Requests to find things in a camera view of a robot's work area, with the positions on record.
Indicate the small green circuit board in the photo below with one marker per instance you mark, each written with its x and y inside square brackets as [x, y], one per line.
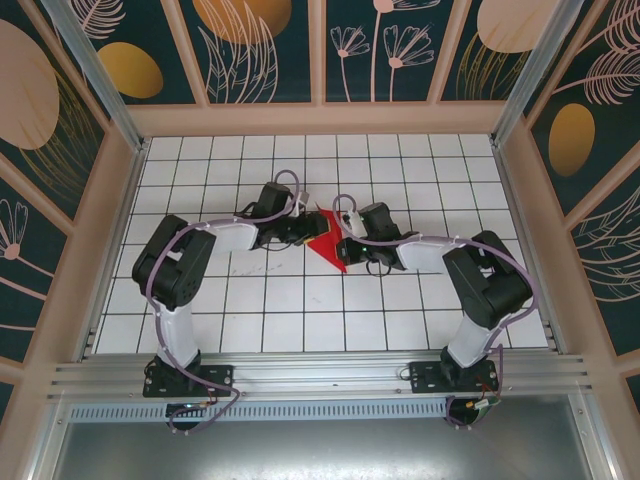
[482, 406]

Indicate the aluminium mounting rail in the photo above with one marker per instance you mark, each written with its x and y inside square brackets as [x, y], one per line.
[320, 372]

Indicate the aluminium frame post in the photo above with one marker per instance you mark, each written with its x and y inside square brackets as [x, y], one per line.
[530, 75]
[106, 85]

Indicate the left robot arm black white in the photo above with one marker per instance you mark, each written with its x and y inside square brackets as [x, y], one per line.
[175, 330]

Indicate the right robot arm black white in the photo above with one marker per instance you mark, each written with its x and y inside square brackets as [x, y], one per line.
[425, 252]

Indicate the left aluminium frame post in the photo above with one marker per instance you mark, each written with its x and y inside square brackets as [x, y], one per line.
[106, 85]

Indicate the left aluminium side rail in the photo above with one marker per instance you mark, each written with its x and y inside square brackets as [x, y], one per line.
[89, 345]

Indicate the right aluminium frame post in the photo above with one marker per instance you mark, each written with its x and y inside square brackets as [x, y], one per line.
[530, 75]

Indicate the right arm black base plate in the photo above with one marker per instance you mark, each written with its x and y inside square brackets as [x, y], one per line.
[425, 375]

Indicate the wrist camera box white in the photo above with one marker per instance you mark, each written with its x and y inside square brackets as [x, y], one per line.
[302, 199]
[353, 222]

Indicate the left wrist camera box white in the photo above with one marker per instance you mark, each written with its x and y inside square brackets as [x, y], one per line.
[302, 199]

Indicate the right aluminium side rail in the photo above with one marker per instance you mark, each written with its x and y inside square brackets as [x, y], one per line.
[556, 337]

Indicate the aluminium side rail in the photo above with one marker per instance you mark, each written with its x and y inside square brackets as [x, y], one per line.
[89, 345]
[556, 337]

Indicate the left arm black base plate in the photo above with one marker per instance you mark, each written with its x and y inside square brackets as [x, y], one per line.
[220, 377]

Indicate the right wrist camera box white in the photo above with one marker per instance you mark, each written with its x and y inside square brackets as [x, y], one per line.
[353, 222]

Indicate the red square paper sheet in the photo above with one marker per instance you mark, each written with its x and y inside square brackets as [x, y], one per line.
[327, 250]

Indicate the grey metal sheet panel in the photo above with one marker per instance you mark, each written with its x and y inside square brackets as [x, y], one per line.
[320, 450]

